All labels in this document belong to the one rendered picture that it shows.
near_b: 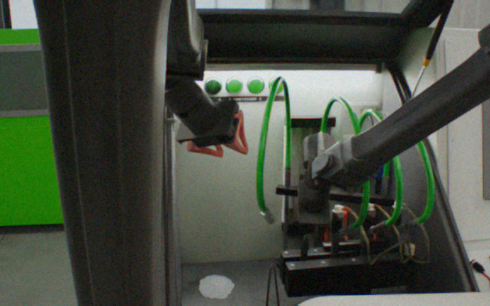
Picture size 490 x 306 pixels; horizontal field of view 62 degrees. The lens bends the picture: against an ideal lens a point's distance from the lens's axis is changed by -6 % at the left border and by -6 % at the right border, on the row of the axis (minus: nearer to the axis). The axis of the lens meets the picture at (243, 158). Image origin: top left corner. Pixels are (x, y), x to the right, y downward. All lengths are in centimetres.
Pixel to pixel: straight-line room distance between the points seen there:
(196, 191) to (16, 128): 246
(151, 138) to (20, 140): 341
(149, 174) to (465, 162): 108
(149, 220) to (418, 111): 52
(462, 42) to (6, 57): 303
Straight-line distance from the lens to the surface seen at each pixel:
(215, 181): 128
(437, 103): 66
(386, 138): 71
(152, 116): 19
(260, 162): 83
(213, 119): 67
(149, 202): 21
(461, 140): 122
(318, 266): 108
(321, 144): 85
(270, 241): 138
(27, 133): 356
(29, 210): 376
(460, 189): 122
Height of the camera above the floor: 151
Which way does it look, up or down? 16 degrees down
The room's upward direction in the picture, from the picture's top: straight up
